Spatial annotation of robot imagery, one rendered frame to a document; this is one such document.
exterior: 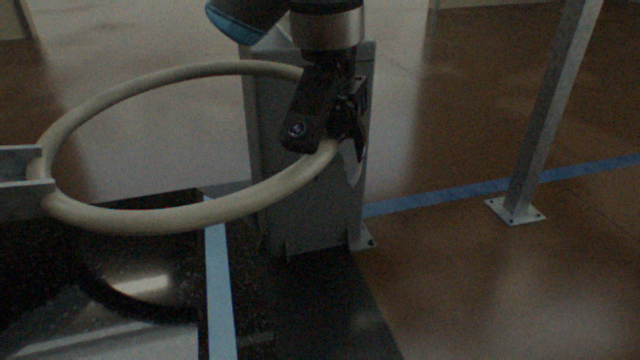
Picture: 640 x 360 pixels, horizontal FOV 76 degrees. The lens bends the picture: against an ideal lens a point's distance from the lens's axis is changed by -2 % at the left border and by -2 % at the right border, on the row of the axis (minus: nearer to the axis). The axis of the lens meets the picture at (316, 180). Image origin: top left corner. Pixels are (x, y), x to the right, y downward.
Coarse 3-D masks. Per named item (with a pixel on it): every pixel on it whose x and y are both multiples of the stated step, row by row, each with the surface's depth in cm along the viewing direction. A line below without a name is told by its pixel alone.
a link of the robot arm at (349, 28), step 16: (288, 16) 51; (304, 16) 46; (320, 16) 46; (336, 16) 46; (352, 16) 47; (304, 32) 48; (320, 32) 47; (336, 32) 47; (352, 32) 48; (304, 48) 49; (320, 48) 48; (336, 48) 48
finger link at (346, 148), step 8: (344, 144) 57; (352, 144) 56; (344, 152) 58; (352, 152) 57; (344, 160) 59; (352, 160) 58; (344, 168) 59; (352, 168) 59; (360, 168) 59; (352, 176) 60; (352, 184) 61
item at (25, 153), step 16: (32, 144) 59; (0, 160) 56; (16, 160) 57; (0, 176) 57; (16, 176) 58; (0, 192) 48; (16, 192) 49; (32, 192) 50; (48, 192) 51; (0, 208) 49; (16, 208) 50; (32, 208) 51
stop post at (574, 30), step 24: (576, 0) 142; (600, 0) 140; (576, 24) 143; (552, 48) 155; (576, 48) 148; (552, 72) 156; (576, 72) 154; (552, 96) 158; (552, 120) 165; (528, 144) 174; (528, 168) 177; (528, 192) 185; (504, 216) 190; (528, 216) 190
